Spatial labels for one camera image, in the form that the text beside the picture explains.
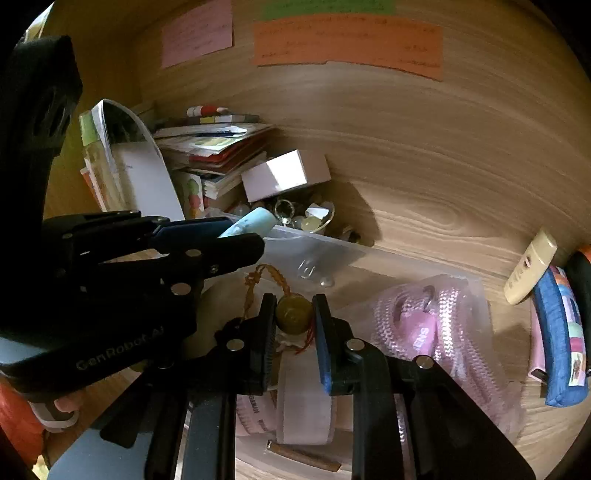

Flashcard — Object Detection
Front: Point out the clear plastic clip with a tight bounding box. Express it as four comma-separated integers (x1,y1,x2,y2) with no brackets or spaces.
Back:
298,259,334,288

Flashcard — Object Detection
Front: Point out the white cardboard box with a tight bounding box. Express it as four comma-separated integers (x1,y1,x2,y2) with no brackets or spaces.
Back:
240,148,332,204

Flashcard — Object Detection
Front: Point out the blue patchwork pouch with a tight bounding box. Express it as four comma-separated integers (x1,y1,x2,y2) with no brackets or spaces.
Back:
532,265,588,408

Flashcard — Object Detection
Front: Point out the yellow bead charm orange cord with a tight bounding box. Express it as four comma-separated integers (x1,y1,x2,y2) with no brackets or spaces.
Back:
239,263,325,357

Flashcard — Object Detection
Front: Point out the pink rope in plastic bag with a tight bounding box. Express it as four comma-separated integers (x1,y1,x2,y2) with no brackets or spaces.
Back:
368,274,509,435

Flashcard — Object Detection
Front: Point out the pink sticky note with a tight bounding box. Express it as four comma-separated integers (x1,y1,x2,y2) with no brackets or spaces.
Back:
160,0,234,70

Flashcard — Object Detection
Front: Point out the brown stick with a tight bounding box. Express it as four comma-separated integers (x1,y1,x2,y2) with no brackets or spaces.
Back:
266,441,343,473

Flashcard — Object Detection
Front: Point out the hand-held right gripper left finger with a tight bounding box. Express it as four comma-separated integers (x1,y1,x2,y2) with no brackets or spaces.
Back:
46,293,278,480

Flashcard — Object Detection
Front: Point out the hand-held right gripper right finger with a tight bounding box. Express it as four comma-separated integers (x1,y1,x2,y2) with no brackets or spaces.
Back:
313,294,536,480

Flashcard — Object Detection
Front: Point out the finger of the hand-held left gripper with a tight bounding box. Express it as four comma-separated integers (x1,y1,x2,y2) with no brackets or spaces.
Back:
154,217,237,253
158,232,267,283

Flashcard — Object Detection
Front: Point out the light blue tube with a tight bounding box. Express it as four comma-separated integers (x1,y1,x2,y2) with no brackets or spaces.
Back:
216,207,274,239

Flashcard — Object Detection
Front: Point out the person's left hand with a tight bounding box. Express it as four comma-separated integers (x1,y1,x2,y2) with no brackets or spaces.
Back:
54,394,86,415

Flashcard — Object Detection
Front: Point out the white strap roll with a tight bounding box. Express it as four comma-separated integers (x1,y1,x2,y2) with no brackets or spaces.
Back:
275,354,339,446

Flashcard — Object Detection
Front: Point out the red and white glue stick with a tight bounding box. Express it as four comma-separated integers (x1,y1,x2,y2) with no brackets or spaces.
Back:
185,104,230,117

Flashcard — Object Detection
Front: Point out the pile of small trinkets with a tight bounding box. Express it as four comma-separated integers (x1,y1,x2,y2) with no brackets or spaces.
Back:
230,196,366,244

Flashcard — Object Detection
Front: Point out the wooden desktop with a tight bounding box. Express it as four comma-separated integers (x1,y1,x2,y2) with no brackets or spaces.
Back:
44,122,580,480

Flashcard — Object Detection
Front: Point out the clear plastic storage bin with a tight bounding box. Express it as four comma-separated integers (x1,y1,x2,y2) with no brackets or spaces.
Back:
185,224,525,480

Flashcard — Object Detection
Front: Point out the orange sticky note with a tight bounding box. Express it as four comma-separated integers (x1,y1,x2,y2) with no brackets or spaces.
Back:
252,12,444,83

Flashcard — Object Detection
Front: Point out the green sticky note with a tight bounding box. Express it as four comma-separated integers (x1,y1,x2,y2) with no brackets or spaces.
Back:
260,0,397,22

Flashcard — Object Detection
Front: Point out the black case orange zipper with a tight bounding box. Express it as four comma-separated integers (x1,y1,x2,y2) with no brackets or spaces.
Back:
563,244,591,376

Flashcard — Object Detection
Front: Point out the cream tube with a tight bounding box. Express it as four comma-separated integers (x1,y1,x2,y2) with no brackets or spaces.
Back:
503,229,558,306

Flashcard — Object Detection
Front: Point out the stack of books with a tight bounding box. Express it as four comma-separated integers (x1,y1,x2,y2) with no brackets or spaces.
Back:
151,113,274,219

